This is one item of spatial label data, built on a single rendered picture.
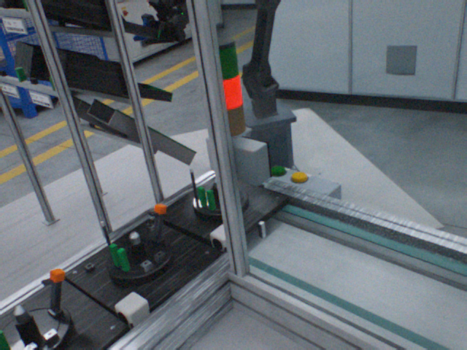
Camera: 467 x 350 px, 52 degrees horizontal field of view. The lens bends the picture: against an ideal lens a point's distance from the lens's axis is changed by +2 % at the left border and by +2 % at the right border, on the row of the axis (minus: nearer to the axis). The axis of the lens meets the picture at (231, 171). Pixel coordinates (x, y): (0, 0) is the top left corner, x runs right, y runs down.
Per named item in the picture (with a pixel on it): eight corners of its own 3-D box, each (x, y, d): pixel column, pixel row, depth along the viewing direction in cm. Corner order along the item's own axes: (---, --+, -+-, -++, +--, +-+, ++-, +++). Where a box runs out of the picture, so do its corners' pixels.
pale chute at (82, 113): (135, 143, 152) (141, 130, 152) (155, 154, 143) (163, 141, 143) (56, 104, 133) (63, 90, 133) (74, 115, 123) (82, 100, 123)
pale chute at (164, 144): (166, 153, 143) (172, 140, 143) (190, 165, 133) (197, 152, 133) (86, 113, 123) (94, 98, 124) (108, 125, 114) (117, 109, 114)
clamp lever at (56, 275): (57, 305, 89) (60, 267, 87) (63, 310, 87) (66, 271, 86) (38, 311, 86) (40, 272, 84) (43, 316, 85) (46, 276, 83)
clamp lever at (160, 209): (157, 235, 104) (161, 203, 102) (163, 238, 102) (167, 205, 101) (144, 239, 101) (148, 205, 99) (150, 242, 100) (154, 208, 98)
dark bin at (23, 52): (115, 86, 142) (119, 60, 140) (136, 94, 132) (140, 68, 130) (13, 70, 123) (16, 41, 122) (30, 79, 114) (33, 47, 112)
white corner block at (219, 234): (225, 237, 108) (222, 222, 106) (239, 243, 105) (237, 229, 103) (211, 248, 105) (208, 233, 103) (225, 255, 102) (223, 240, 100)
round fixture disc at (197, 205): (220, 185, 125) (219, 179, 124) (261, 199, 116) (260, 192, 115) (182, 211, 116) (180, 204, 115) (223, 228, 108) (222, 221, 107)
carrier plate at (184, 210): (220, 179, 132) (219, 172, 131) (290, 202, 117) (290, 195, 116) (155, 221, 117) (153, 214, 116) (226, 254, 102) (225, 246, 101)
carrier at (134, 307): (150, 224, 116) (139, 181, 110) (222, 258, 101) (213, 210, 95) (63, 282, 102) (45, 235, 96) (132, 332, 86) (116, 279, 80)
